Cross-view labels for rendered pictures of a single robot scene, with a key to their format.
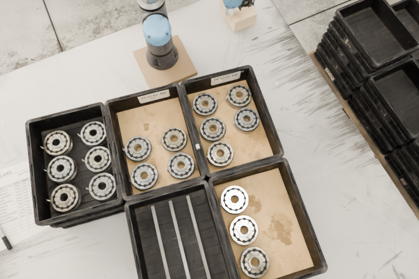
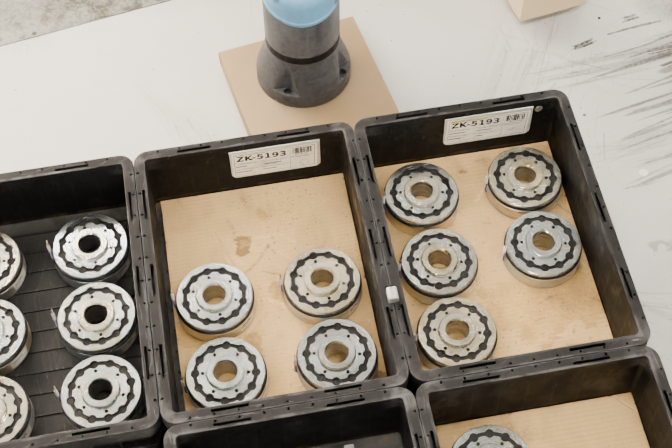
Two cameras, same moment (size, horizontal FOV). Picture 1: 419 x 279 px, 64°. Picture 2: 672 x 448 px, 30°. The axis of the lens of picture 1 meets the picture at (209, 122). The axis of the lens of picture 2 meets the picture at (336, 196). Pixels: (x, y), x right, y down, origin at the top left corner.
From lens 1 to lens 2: 0.44 m
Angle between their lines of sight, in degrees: 13
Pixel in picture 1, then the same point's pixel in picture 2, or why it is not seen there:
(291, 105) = not seen: outside the picture
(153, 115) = (266, 216)
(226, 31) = (497, 19)
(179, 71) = (349, 116)
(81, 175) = (41, 363)
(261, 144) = (584, 322)
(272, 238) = not seen: outside the picture
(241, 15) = not seen: outside the picture
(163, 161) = (285, 344)
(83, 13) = not seen: outside the picture
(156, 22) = not seen: outside the picture
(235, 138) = (505, 298)
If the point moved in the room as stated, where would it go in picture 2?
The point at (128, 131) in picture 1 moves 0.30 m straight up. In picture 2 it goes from (190, 252) to (160, 121)
